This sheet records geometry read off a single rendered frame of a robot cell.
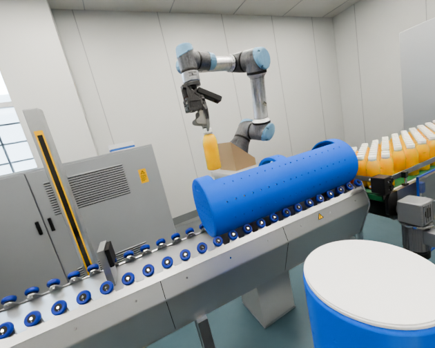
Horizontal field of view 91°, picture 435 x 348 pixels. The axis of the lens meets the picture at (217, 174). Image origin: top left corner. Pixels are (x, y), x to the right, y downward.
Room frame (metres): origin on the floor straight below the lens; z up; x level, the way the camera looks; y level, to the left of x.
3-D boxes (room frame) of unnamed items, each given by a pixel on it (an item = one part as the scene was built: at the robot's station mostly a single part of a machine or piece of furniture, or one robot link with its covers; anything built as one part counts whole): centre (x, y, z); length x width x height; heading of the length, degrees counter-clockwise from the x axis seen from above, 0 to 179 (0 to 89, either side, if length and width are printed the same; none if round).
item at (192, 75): (0.98, 0.02, 1.66); 0.08 x 0.08 x 0.05
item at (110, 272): (0.80, 0.51, 1.00); 0.10 x 0.04 x 0.15; 20
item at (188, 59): (0.98, 0.02, 1.74); 0.09 x 0.08 x 0.11; 131
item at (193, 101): (0.98, 0.03, 1.58); 0.09 x 0.08 x 0.12; 110
